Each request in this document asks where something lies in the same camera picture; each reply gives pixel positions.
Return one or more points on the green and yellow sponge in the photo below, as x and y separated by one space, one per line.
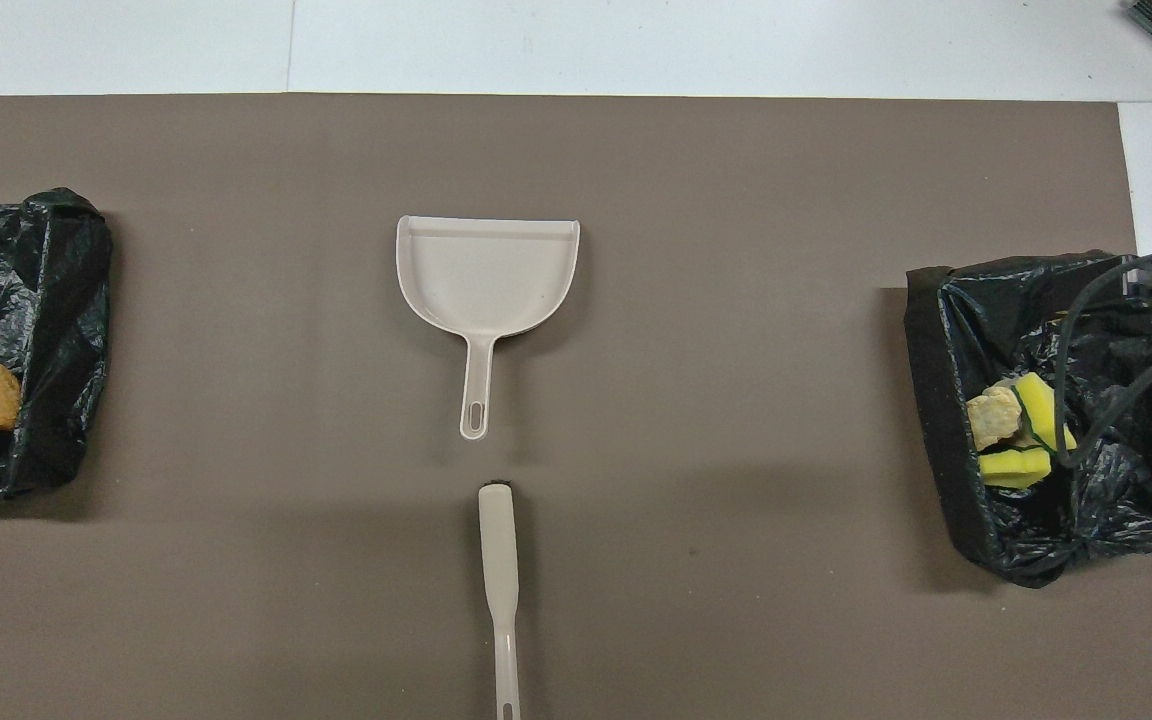
1041 405

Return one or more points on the pale flaky croissant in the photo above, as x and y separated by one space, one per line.
993 418

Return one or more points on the chunky yellow sponge piece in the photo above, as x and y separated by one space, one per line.
1016 467

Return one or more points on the beige plastic dustpan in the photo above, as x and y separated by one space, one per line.
486 270

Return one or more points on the beige brush black bristles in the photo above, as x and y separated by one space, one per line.
499 560

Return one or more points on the black bag lined bin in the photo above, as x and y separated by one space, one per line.
56 300
1126 500

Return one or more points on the brown table mat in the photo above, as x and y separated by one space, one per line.
686 150

